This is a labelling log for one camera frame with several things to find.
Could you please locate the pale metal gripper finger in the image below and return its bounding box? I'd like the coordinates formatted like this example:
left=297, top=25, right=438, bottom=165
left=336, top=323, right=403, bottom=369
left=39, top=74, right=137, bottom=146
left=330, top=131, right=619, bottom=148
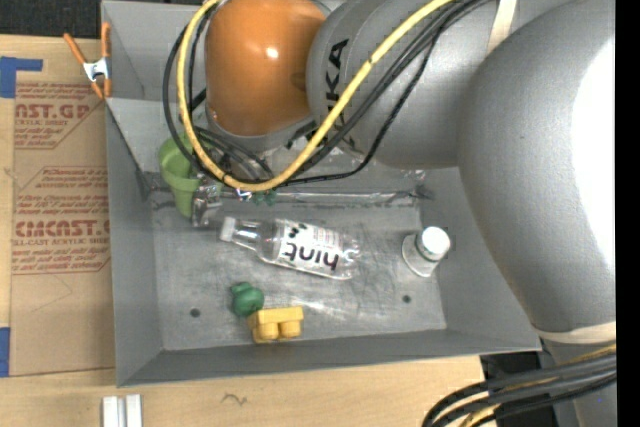
left=191, top=183, right=224, bottom=229

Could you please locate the green plastic cup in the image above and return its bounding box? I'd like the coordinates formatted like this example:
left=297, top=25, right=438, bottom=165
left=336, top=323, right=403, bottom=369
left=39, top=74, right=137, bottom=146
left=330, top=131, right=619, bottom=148
left=158, top=133, right=202, bottom=219

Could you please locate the dark green toy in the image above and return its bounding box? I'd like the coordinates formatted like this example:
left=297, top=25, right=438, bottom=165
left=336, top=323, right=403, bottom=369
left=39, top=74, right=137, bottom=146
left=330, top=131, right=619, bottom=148
left=229, top=281, right=266, bottom=318

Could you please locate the clear plastic bottle black print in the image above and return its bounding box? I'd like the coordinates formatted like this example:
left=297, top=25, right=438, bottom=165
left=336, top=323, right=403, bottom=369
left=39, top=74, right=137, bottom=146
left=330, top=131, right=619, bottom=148
left=218, top=214, right=362, bottom=281

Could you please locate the yellow toy brick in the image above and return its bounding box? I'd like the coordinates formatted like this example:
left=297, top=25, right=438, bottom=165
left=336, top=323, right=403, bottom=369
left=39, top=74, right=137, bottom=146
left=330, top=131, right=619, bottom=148
left=246, top=305, right=306, bottom=344

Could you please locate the grey metal bin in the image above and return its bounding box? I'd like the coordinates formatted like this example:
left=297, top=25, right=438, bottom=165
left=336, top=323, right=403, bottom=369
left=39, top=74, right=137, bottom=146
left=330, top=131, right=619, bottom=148
left=99, top=0, right=544, bottom=389

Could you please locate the brown cardboard board red print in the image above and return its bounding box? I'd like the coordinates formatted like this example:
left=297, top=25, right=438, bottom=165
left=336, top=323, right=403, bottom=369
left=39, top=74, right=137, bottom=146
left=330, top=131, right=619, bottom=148
left=0, top=33, right=117, bottom=378

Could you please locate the small white-capped bottle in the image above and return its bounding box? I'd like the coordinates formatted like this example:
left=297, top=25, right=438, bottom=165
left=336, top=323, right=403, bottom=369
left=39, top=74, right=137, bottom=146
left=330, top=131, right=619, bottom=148
left=401, top=225, right=452, bottom=279

